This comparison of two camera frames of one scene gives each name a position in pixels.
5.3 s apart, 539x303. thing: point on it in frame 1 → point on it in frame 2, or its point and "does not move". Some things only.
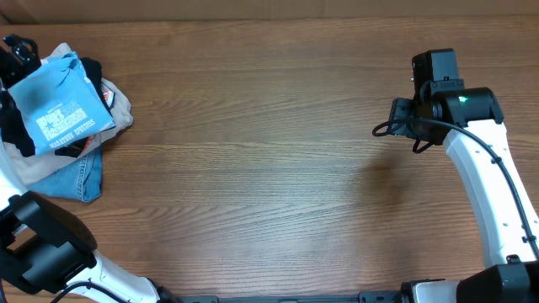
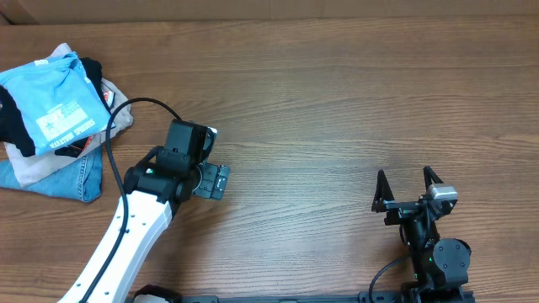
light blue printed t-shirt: (61, 103) does not move
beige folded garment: (27, 169) does not move
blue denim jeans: (80, 179) does not move
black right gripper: (397, 124) → (401, 209)
